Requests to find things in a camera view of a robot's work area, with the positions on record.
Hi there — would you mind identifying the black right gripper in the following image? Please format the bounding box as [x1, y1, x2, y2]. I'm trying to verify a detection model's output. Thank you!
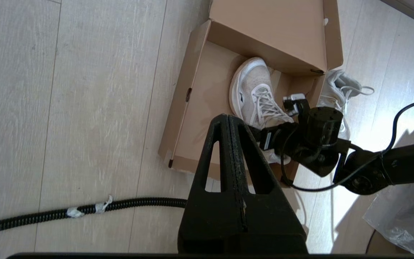
[249, 124, 301, 162]

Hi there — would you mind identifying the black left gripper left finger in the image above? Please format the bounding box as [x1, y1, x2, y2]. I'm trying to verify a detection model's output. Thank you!
[178, 113, 246, 254]

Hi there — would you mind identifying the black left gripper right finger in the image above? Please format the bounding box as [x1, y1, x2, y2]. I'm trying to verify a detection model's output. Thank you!
[228, 114, 308, 254]

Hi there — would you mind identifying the white mesh lace-up sneaker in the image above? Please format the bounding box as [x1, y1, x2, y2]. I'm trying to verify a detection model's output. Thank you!
[316, 69, 375, 141]
[228, 56, 296, 166]

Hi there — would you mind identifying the brown cardboard shoe box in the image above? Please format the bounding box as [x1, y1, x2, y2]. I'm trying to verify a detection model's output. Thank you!
[158, 0, 344, 185]

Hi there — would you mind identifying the clear plastic bag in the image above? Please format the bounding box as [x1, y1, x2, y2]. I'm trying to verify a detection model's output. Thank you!
[363, 180, 414, 256]

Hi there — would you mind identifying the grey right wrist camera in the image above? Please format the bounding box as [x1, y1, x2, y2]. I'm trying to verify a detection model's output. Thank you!
[282, 93, 310, 117]

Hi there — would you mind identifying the black corrugated cable conduit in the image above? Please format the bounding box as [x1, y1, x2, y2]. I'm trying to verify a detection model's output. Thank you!
[0, 196, 189, 238]

